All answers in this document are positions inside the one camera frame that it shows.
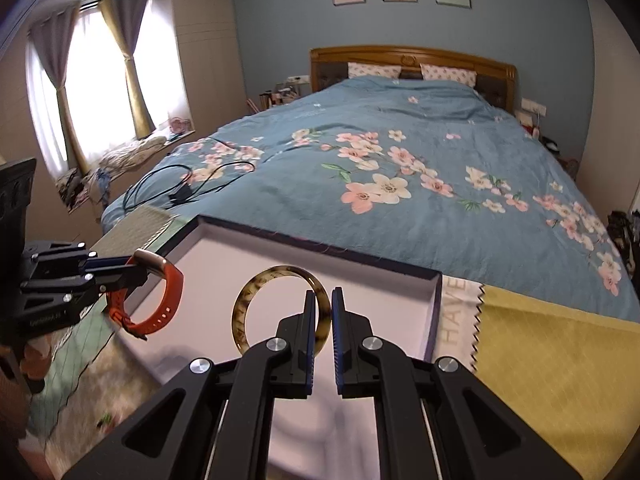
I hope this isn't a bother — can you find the patchwork patterned cloth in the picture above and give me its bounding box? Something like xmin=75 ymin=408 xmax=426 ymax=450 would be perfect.
xmin=27 ymin=204 xmax=639 ymax=479

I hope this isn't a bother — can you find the pink item on sill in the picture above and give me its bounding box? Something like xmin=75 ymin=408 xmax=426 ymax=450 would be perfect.
xmin=168 ymin=117 xmax=193 ymax=136

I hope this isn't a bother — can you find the beige wardrobe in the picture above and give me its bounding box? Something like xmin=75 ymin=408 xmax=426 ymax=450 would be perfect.
xmin=155 ymin=0 xmax=247 ymax=136

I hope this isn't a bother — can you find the dark shallow box tray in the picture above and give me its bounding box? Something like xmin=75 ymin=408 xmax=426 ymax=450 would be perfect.
xmin=113 ymin=213 xmax=444 ymax=480

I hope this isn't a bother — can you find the blue floral duvet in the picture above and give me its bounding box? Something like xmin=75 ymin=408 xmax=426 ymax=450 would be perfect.
xmin=101 ymin=76 xmax=640 ymax=323

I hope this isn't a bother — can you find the right polka dot pillow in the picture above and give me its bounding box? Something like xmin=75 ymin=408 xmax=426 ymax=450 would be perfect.
xmin=420 ymin=64 xmax=477 ymax=88

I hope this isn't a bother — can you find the tortoiseshell bangle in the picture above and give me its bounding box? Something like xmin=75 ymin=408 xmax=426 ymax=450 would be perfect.
xmin=230 ymin=263 xmax=332 ymax=359

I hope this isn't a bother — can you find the purple yellow curtain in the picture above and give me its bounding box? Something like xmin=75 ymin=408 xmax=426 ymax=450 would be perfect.
xmin=99 ymin=0 xmax=155 ymax=139
xmin=28 ymin=2 xmax=90 ymax=176

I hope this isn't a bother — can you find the orange smart watch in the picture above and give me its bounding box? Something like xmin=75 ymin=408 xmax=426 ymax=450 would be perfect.
xmin=104 ymin=248 xmax=184 ymax=340

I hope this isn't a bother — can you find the polka dot pillow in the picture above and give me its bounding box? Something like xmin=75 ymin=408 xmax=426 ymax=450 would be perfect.
xmin=420 ymin=64 xmax=477 ymax=88
xmin=347 ymin=62 xmax=402 ymax=79

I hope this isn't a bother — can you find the right purple yellow curtain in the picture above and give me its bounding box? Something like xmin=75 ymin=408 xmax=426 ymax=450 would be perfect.
xmin=99 ymin=0 xmax=155 ymax=139

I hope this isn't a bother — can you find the left purple yellow curtain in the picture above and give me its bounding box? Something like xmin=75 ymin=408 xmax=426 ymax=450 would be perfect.
xmin=28 ymin=2 xmax=90 ymax=176

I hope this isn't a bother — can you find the clothes pile on sill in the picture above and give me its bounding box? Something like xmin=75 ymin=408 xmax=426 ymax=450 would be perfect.
xmin=55 ymin=136 xmax=167 ymax=210

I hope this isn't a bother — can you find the black charger cable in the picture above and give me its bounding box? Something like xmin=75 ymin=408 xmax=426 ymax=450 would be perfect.
xmin=121 ymin=159 xmax=257 ymax=212

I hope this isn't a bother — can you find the wooden headboard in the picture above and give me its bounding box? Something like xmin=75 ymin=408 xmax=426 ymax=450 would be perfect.
xmin=309 ymin=46 xmax=516 ymax=114

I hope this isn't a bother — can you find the left polka dot pillow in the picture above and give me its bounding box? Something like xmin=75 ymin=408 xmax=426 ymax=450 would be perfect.
xmin=347 ymin=62 xmax=402 ymax=79

